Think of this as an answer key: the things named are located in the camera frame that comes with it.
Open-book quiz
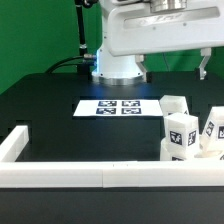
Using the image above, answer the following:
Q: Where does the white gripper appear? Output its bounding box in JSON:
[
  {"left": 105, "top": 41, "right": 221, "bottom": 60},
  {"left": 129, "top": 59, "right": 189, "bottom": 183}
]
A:
[{"left": 106, "top": 0, "right": 224, "bottom": 83}]

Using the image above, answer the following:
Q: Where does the white paper marker sheet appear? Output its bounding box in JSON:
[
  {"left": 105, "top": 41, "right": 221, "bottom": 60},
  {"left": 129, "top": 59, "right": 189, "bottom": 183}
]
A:
[{"left": 74, "top": 99, "right": 162, "bottom": 117}]

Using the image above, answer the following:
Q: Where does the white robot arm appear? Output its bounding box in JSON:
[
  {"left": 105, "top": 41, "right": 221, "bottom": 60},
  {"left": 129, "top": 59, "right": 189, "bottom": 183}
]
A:
[{"left": 92, "top": 0, "right": 224, "bottom": 85}]

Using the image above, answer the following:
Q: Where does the black cable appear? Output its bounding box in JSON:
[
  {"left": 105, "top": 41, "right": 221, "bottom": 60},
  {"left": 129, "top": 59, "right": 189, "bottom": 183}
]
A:
[{"left": 44, "top": 54, "right": 98, "bottom": 75}]

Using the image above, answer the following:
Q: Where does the white U-shaped fence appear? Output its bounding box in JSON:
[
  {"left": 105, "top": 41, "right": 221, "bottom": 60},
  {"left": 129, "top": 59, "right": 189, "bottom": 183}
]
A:
[{"left": 0, "top": 125, "right": 224, "bottom": 188}]

